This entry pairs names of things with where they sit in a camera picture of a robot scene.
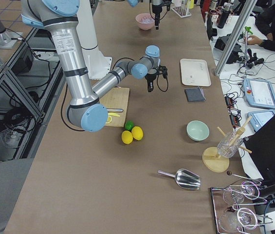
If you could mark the lemon slice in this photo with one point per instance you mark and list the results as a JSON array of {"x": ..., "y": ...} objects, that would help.
[{"x": 109, "y": 120}]

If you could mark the cream rabbit tray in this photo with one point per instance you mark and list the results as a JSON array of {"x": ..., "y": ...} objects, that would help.
[{"x": 194, "y": 72}]

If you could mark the crystal glass on stand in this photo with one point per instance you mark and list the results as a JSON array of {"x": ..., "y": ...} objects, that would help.
[{"x": 225, "y": 149}]

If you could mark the aluminium frame post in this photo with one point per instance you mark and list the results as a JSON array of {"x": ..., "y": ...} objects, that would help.
[{"x": 242, "y": 19}]

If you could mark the yellow lemon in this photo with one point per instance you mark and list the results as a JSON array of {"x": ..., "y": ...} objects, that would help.
[
  {"x": 137, "y": 133},
  {"x": 126, "y": 137}
]

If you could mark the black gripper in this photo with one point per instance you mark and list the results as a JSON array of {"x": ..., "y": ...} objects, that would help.
[
  {"x": 150, "y": 78},
  {"x": 156, "y": 9}
]

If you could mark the mint green bowl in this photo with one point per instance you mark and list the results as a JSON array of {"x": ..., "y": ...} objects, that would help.
[{"x": 197, "y": 130}]

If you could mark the pink bowl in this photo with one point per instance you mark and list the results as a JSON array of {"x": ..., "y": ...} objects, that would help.
[{"x": 145, "y": 21}]

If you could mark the teach pendant tablet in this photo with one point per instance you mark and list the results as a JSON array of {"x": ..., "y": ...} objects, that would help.
[
  {"x": 260, "y": 118},
  {"x": 259, "y": 93}
]

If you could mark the black monitor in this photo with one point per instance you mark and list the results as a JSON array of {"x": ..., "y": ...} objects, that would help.
[{"x": 262, "y": 145}]

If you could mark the wine glass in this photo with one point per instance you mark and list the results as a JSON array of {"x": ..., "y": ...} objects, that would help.
[
  {"x": 241, "y": 221},
  {"x": 236, "y": 194}
]

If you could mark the wooden stand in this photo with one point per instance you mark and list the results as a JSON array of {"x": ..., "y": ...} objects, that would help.
[{"x": 213, "y": 160}]

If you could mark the green lime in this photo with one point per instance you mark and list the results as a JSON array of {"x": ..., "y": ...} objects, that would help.
[{"x": 129, "y": 125}]

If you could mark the grey folded cloth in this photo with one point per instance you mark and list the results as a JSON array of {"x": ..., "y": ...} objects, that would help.
[{"x": 195, "y": 94}]

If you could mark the white cup rack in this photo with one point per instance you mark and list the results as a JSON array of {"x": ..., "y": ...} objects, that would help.
[{"x": 181, "y": 8}]

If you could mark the steel scoop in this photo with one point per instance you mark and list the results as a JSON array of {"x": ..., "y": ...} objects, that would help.
[{"x": 184, "y": 179}]

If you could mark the wooden cutting board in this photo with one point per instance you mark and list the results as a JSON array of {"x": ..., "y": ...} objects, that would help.
[{"x": 116, "y": 98}]

